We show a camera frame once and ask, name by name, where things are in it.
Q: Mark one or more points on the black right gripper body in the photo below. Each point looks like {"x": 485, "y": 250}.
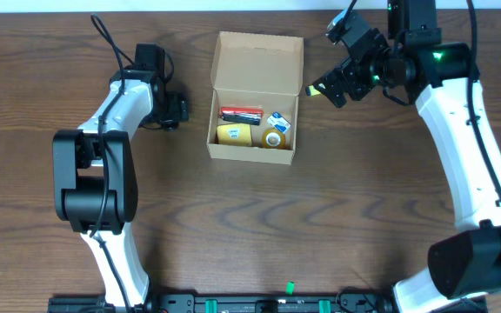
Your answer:
{"x": 343, "y": 81}

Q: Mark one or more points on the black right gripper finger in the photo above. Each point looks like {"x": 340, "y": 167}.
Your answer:
{"x": 329, "y": 82}
{"x": 334, "y": 93}

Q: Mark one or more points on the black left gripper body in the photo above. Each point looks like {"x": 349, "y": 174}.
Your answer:
{"x": 179, "y": 107}

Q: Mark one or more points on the yellow highlighter with blue cap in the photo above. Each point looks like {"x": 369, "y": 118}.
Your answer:
{"x": 311, "y": 91}

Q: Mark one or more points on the small white blue eraser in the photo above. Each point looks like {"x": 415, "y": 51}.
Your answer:
{"x": 279, "y": 122}

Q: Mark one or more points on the yellow sticky note pad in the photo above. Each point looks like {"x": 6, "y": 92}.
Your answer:
{"x": 237, "y": 134}

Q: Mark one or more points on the yellow tape roll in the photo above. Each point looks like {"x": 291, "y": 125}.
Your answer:
{"x": 273, "y": 139}

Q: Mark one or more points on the cardboard box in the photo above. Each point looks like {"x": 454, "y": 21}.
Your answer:
{"x": 261, "y": 72}

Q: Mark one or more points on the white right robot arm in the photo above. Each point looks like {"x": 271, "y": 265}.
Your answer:
{"x": 441, "y": 80}

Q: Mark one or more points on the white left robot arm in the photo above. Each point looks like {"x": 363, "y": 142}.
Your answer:
{"x": 95, "y": 181}

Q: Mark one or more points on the red black stapler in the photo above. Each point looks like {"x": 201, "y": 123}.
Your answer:
{"x": 241, "y": 115}

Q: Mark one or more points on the small green clip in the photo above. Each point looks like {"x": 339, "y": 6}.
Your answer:
{"x": 290, "y": 286}

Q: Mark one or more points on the black mounting rail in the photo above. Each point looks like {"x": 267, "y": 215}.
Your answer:
{"x": 276, "y": 302}

